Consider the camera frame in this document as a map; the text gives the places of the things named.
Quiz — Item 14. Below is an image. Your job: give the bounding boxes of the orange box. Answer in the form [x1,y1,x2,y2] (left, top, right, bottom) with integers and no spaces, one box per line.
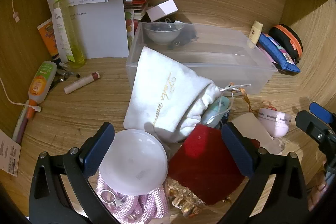
[37,18,62,61]

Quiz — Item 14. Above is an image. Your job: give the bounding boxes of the beige card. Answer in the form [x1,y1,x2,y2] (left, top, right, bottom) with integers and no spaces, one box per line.
[232,112,286,156]

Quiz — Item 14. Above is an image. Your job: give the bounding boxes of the pink rope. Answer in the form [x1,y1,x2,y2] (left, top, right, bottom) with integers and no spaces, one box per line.
[96,171,169,224]

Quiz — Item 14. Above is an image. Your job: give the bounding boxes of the red velvet pouch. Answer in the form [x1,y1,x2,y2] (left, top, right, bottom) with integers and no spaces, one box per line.
[168,123,261,206]

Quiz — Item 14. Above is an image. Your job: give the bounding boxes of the orange and green glue bottle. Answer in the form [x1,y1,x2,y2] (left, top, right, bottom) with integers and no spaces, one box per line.
[28,60,58,119]

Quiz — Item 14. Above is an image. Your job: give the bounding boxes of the white cable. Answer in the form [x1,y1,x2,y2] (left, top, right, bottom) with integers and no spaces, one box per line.
[0,76,42,113]

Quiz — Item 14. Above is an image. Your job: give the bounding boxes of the clear plastic storage box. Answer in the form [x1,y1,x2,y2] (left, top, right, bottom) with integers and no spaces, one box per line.
[125,21,278,95]

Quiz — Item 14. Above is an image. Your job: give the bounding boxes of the blue pencil pouch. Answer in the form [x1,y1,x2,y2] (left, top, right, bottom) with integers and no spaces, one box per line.
[257,33,301,76]

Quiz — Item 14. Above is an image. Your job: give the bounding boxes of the white ceramic bowl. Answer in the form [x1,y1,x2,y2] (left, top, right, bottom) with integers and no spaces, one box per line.
[143,22,184,45]

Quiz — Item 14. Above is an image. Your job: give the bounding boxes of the orange ribbon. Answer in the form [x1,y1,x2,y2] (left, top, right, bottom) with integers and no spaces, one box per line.
[228,82,277,112]

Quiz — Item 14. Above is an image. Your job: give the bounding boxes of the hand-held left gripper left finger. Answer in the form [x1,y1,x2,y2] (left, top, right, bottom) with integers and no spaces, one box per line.
[28,122,116,224]

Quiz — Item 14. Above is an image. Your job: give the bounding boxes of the pink and white box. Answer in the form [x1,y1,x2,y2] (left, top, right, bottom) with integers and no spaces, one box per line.
[146,0,178,22]

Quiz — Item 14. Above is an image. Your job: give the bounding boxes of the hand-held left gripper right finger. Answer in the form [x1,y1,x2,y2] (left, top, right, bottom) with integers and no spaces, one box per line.
[218,122,309,224]

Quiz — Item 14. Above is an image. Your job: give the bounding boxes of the small beige tube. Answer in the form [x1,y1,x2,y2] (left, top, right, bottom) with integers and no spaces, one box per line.
[246,21,264,49]

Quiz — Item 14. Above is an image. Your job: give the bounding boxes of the white drawstring pouch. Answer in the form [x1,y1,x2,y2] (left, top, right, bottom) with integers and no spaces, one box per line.
[123,46,223,143]

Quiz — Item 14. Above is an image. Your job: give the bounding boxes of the black strap item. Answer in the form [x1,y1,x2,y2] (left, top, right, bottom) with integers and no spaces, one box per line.
[165,18,198,50]

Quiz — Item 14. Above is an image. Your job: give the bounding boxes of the black binder clips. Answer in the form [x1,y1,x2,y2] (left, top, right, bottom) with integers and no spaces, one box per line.
[50,62,80,90]

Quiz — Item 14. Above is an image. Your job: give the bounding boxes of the pink round compact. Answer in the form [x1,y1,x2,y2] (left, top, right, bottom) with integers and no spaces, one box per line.
[257,108,292,138]

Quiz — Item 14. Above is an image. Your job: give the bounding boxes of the person's right hand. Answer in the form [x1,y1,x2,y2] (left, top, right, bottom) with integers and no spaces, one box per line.
[308,174,330,212]

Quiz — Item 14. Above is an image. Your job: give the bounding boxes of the small teal bottle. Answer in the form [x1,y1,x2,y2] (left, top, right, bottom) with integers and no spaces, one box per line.
[202,96,230,128]

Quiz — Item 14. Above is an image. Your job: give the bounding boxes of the wooden desktop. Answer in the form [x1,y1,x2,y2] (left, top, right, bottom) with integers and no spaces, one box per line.
[10,0,330,224]

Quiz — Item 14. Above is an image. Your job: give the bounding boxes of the pink pen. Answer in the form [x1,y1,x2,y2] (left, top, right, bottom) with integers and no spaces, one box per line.
[12,104,30,145]

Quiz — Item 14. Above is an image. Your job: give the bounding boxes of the black and orange zip case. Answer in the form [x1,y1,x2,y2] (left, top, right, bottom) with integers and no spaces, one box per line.
[269,24,303,65]

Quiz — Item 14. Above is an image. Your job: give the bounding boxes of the stack of booklets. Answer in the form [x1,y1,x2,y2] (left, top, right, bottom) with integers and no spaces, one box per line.
[121,0,153,52]

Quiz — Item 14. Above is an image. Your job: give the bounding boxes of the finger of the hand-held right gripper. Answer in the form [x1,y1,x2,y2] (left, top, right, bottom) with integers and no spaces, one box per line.
[295,110,332,148]
[309,102,336,125]

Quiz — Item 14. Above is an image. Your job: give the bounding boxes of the white receipt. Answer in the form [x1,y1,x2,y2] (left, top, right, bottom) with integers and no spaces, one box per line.
[0,129,22,178]

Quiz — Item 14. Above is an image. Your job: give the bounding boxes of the tall green spray bottle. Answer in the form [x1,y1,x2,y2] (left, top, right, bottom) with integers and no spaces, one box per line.
[52,0,87,69]

